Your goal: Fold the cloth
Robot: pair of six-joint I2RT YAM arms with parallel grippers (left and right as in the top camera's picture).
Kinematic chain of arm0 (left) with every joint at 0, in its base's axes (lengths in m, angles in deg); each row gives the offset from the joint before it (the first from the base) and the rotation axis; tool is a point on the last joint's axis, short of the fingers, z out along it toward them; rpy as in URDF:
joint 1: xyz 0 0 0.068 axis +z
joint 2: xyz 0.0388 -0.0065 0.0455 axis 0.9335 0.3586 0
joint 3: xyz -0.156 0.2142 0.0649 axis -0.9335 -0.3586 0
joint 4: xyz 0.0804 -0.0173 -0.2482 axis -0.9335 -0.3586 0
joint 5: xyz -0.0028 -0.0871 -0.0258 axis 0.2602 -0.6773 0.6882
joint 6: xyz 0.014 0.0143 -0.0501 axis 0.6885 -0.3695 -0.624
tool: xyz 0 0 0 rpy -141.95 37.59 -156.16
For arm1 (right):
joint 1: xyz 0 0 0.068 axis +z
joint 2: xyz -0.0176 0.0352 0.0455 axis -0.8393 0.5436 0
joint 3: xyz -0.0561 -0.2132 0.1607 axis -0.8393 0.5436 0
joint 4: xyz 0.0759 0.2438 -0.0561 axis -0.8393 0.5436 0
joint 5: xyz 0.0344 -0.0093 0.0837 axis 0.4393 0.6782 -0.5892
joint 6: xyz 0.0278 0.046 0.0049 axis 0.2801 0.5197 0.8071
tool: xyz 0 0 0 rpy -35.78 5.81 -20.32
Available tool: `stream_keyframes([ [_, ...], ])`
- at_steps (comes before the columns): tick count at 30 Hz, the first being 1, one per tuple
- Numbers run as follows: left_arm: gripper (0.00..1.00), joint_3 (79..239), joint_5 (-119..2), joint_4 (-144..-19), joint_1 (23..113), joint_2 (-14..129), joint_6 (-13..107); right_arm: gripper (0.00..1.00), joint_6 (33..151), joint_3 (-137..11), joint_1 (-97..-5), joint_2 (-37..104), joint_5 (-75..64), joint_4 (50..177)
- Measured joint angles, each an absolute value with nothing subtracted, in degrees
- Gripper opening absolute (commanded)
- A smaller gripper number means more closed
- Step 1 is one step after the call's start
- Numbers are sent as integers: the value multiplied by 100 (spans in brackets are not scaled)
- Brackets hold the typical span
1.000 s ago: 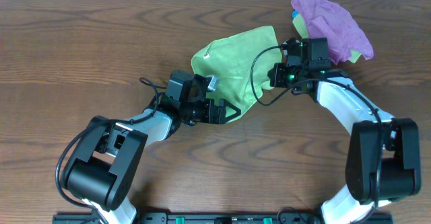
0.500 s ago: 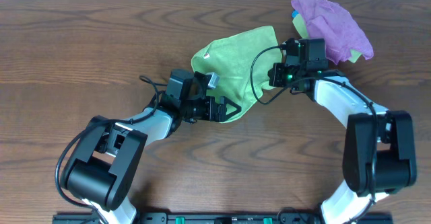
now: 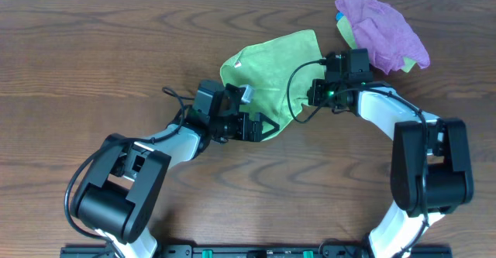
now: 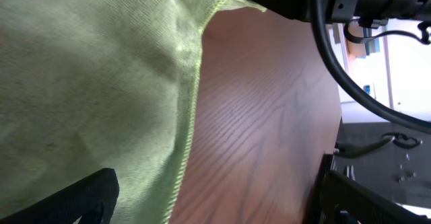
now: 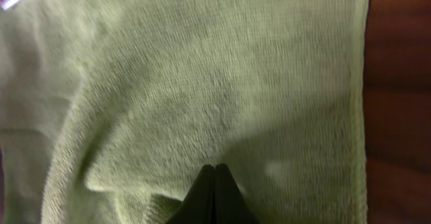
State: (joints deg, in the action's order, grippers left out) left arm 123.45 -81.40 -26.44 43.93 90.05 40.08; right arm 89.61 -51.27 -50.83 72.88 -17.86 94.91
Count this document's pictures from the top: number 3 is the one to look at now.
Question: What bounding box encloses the green microfiber cloth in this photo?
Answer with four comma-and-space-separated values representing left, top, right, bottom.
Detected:
219, 29, 325, 129

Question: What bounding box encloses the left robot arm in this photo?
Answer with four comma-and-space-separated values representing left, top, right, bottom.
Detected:
60, 80, 280, 257

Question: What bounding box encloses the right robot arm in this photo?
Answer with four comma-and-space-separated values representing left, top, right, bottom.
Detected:
307, 49, 474, 257

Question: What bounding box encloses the light green cloth underneath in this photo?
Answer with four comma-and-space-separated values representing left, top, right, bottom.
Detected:
336, 16, 416, 74

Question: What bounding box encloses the blue cloth corner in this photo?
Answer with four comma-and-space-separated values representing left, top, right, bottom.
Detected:
336, 12, 344, 21

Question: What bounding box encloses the purple microfiber cloth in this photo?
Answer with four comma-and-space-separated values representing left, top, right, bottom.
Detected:
335, 0, 430, 74

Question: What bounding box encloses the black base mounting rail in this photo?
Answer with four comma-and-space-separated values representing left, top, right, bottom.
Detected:
60, 244, 453, 258

